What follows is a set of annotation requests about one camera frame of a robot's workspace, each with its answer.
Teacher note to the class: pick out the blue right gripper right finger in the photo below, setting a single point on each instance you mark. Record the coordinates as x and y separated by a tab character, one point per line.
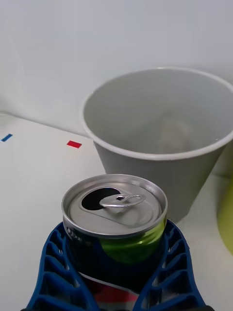
174	279

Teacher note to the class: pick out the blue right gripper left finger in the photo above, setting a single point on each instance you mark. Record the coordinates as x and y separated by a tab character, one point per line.
55	279

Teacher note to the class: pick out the black drink can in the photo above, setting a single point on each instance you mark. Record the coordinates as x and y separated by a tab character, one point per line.
136	218

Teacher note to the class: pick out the yellow-green plastic waste bin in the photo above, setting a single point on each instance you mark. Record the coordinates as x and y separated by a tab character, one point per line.
227	223

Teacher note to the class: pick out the grey plastic waste bin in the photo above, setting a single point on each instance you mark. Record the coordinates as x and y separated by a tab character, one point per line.
136	116

